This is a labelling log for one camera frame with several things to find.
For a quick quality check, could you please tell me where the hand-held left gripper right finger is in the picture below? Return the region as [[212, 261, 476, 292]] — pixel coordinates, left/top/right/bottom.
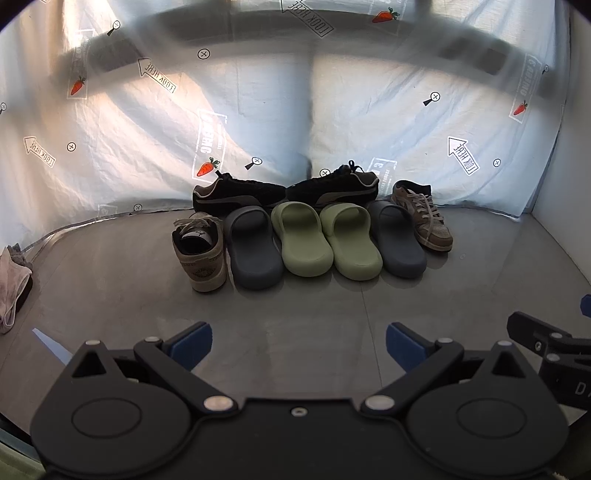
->
[[361, 322, 529, 414]]

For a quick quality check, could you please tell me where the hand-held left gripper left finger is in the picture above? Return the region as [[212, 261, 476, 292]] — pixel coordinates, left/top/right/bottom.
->
[[67, 322, 238, 415]]

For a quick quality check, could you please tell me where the beige laced sneaker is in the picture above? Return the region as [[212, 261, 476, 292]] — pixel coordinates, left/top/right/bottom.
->
[[391, 180, 454, 254], [172, 212, 228, 293]]

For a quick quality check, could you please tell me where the dark grey slide sandal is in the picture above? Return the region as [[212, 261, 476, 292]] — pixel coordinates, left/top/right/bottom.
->
[[369, 199, 428, 280], [224, 206, 284, 291]]

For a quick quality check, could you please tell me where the light green slide sandal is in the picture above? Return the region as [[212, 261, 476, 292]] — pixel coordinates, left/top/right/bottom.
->
[[270, 202, 334, 278], [320, 203, 384, 281]]

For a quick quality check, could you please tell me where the black suede sneaker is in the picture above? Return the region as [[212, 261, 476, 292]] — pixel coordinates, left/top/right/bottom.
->
[[286, 161, 380, 209], [192, 171, 287, 219]]

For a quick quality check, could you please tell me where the dark cloth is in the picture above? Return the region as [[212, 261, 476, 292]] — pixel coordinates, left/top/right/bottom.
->
[[15, 271, 34, 308]]

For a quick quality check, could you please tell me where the pale pink cloth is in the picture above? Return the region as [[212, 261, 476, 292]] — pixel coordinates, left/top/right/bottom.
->
[[0, 247, 33, 336]]

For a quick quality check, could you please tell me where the white printed sheet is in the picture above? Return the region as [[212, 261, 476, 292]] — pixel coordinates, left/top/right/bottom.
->
[[0, 0, 574, 243]]

